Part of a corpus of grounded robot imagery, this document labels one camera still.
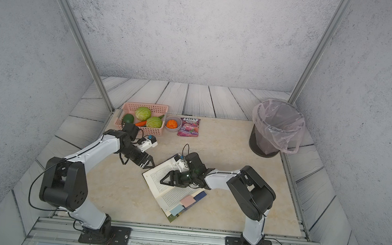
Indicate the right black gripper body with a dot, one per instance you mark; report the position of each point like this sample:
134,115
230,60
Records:
187,178

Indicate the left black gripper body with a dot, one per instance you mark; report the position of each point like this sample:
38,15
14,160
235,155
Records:
135,154

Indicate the pink sticky note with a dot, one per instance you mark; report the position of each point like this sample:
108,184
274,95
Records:
187,201

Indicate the Animal Farm paperback book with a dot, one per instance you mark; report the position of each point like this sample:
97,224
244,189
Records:
168,197

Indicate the blue sticky note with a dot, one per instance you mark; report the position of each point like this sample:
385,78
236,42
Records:
177,210

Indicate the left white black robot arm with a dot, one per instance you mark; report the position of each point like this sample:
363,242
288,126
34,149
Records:
64,184

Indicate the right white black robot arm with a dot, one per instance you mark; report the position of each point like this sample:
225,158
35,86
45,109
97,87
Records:
253,195

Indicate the orange carrot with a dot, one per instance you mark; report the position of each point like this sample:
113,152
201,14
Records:
142,124

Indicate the dark green avocado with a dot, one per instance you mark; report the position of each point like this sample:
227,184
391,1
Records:
128,119

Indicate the green cabbage front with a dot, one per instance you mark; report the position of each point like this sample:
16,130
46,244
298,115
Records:
154,122

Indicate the green cabbage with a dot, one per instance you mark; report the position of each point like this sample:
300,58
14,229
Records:
143,114
154,122

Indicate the green cabbage back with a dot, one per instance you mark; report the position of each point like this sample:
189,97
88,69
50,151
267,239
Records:
143,114

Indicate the small bowl with orange food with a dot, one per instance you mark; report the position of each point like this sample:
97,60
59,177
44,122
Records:
173,123

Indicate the pink plastic basket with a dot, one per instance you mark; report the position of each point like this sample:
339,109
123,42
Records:
157,110

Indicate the purple snack packet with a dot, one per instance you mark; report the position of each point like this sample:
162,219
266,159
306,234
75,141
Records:
189,127

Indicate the black bin with plastic liner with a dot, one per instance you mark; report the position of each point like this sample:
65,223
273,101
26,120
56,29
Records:
278,128

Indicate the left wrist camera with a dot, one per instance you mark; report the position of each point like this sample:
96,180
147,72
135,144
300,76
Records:
147,142

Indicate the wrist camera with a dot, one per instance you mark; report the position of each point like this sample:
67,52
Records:
191,163
147,142

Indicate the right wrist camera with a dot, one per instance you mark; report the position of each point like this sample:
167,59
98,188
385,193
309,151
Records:
191,163

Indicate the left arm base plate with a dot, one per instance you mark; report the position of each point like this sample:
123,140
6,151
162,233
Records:
107,235

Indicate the right aluminium frame post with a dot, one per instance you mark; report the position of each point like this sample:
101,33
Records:
319,51

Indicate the aluminium frame post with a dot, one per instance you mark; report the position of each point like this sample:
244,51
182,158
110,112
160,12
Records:
82,45
319,51

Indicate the left aluminium frame post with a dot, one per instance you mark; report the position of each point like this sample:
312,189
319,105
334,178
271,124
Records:
82,45

